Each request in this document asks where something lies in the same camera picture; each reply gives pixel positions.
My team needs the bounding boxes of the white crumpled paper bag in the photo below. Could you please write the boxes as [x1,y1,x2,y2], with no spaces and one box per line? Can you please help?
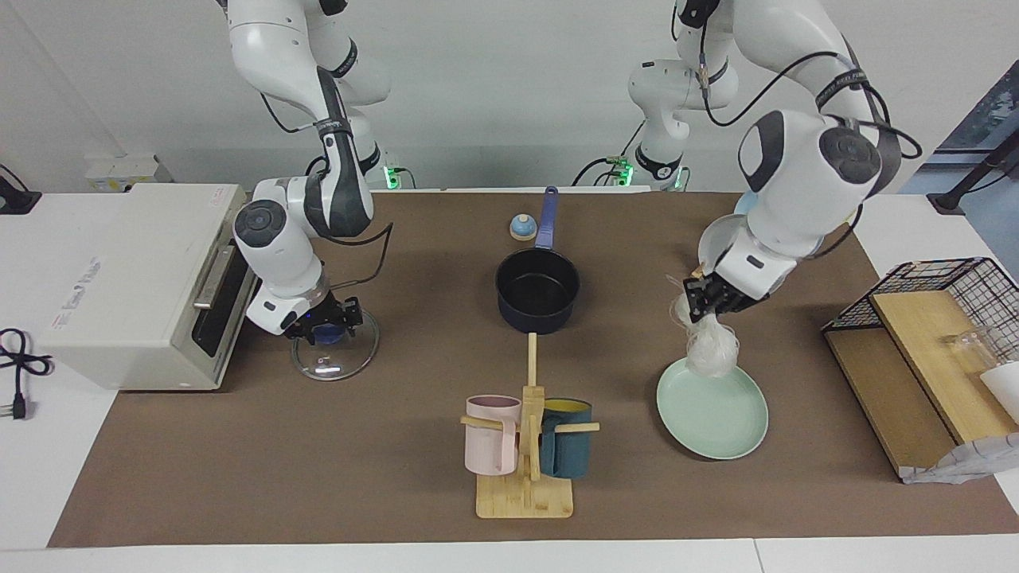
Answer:
[900,434,1019,485]

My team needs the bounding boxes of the dark teal mug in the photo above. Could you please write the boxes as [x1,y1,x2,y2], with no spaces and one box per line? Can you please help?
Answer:
[539,398,594,480]

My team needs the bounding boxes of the white wall socket box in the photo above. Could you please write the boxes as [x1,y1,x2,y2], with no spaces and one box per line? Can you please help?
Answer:
[84,154,173,193]

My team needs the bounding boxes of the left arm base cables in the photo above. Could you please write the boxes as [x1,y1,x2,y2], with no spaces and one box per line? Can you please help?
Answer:
[572,119,646,189]

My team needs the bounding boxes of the black saucepan with blue handle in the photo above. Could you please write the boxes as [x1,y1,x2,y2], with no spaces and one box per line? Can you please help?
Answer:
[494,185,582,335]

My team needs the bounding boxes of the brown table mat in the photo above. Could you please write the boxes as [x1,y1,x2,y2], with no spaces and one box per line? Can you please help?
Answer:
[46,191,1019,548]

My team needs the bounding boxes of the wooden mug tree stand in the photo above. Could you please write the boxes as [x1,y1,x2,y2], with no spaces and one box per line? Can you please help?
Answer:
[460,333,600,520]

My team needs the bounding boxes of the pink mug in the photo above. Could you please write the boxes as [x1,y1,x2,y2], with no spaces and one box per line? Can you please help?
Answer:
[464,395,523,477]

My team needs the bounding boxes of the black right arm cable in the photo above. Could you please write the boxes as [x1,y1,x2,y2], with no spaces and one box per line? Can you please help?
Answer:
[259,92,396,289]

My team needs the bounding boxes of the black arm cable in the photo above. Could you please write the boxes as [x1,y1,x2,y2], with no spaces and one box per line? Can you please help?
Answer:
[259,92,396,289]
[670,0,924,259]

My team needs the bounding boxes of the white plastic bag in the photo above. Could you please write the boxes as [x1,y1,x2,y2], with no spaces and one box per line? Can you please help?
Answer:
[667,275,741,380]

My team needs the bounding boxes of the black power cord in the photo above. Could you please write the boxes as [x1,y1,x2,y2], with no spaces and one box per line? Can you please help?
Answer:
[0,328,53,421]

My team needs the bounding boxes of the light green plate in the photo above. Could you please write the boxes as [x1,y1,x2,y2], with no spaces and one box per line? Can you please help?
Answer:
[656,355,770,461]

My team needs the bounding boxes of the black stand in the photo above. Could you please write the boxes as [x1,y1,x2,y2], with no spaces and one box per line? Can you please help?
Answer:
[0,163,42,216]
[927,131,1019,216]

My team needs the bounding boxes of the wooden shelf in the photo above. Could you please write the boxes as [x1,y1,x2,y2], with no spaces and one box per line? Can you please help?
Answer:
[824,290,1019,478]

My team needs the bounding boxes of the clear glass cup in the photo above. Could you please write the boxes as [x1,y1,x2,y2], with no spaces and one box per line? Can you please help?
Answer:
[943,326,1005,372]

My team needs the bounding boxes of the black wire basket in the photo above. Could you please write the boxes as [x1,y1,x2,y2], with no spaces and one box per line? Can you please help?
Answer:
[822,256,1019,375]

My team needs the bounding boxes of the glass pot lid blue knob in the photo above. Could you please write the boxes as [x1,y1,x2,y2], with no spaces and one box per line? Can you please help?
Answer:
[291,306,381,382]

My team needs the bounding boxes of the beige toaster oven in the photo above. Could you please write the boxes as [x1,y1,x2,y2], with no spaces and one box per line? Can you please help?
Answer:
[40,183,271,392]

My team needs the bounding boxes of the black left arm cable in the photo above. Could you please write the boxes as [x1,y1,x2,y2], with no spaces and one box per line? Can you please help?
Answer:
[670,0,924,259]

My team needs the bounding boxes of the grey plate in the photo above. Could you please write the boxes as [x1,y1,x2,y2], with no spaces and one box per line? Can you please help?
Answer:
[698,213,748,270]

